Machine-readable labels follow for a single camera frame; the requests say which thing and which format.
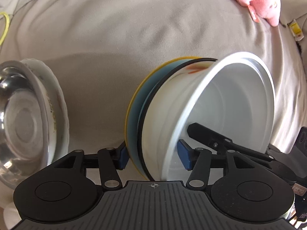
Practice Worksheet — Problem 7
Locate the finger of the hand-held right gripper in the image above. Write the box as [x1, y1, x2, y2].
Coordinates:
[187, 123, 274, 162]

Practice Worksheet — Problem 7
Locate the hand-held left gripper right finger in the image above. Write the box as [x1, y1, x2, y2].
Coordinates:
[177, 139, 265, 190]

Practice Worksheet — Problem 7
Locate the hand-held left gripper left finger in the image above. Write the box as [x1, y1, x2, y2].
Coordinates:
[51, 141, 130, 189]

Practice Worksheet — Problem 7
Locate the white bowl with yellow rim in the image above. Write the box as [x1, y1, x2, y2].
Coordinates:
[124, 56, 202, 173]

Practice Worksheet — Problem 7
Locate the plain white bowl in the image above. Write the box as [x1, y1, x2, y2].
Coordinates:
[140, 51, 276, 181]

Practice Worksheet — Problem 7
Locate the white patterned plate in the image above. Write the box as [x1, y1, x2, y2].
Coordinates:
[20, 58, 70, 166]

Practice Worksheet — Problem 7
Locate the stainless steel bowl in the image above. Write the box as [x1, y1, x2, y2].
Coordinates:
[0, 61, 52, 190]

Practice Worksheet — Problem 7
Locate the yellow white tag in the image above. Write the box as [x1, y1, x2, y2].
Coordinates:
[289, 20, 304, 41]

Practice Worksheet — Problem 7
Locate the grey bed sheet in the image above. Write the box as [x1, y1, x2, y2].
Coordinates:
[0, 0, 307, 197]

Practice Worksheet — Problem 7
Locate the yellow-green string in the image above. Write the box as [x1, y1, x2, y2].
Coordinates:
[0, 12, 11, 47]

